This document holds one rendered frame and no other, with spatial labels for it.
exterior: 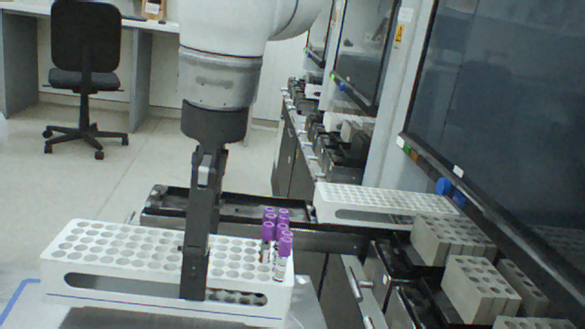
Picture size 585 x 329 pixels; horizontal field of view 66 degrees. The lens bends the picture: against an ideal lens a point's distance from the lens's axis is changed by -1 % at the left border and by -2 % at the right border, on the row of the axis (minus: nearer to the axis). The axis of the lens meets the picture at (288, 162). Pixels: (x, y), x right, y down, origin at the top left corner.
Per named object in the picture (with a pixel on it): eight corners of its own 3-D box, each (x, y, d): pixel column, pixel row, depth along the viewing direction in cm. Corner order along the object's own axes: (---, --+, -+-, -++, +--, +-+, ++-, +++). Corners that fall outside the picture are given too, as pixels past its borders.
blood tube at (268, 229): (254, 302, 59) (264, 228, 55) (250, 294, 60) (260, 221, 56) (266, 301, 60) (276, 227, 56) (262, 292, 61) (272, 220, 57)
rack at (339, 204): (435, 218, 107) (441, 195, 105) (452, 240, 97) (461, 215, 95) (311, 206, 103) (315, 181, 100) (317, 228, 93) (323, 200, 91)
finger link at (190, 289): (210, 247, 52) (209, 249, 51) (205, 298, 54) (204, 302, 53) (184, 243, 51) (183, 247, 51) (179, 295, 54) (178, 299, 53)
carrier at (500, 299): (495, 332, 67) (508, 299, 65) (483, 332, 66) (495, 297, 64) (462, 285, 77) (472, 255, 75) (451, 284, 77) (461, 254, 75)
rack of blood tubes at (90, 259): (285, 281, 65) (292, 243, 63) (287, 329, 56) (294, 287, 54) (73, 257, 63) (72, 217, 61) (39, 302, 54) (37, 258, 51)
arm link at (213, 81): (170, 47, 45) (166, 107, 46) (262, 62, 45) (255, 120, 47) (186, 39, 53) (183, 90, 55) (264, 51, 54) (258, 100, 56)
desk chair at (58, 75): (39, 162, 297) (35, -6, 262) (43, 132, 350) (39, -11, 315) (134, 160, 324) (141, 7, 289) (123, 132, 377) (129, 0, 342)
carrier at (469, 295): (483, 332, 66) (494, 298, 64) (469, 331, 66) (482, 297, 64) (451, 285, 77) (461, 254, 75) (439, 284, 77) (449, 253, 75)
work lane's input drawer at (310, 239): (438, 241, 111) (448, 208, 108) (463, 273, 98) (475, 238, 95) (131, 212, 101) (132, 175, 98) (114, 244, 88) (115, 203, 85)
